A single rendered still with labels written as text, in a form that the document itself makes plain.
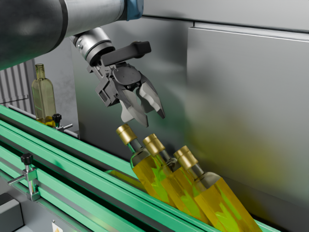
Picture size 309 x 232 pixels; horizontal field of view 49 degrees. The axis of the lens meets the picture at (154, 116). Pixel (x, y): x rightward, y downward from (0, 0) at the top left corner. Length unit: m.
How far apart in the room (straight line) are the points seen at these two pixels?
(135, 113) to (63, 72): 2.49
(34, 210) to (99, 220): 0.26
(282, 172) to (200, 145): 0.20
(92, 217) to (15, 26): 0.55
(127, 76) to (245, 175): 0.35
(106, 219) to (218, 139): 0.31
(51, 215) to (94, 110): 0.38
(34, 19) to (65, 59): 2.80
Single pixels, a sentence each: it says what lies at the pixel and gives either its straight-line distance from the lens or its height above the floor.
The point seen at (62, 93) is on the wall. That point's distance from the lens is 3.23.
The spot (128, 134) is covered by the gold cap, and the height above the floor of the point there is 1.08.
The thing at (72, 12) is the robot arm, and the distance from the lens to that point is 0.45.
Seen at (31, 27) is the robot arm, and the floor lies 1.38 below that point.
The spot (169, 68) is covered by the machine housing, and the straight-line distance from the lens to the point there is 0.87.
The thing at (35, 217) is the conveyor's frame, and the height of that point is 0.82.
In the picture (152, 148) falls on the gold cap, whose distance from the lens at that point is 0.75.
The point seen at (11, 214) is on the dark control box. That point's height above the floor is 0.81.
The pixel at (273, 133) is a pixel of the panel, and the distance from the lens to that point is 0.74.
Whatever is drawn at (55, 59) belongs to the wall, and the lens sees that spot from 3.13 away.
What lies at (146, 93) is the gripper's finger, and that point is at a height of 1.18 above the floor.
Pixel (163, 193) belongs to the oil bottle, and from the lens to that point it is 0.77.
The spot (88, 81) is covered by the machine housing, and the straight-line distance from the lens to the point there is 1.11.
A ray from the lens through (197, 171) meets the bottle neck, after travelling 0.71.
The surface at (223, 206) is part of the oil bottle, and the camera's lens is 0.70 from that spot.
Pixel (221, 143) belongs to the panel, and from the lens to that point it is 0.81.
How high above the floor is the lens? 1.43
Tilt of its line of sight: 23 degrees down
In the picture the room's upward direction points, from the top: straight up
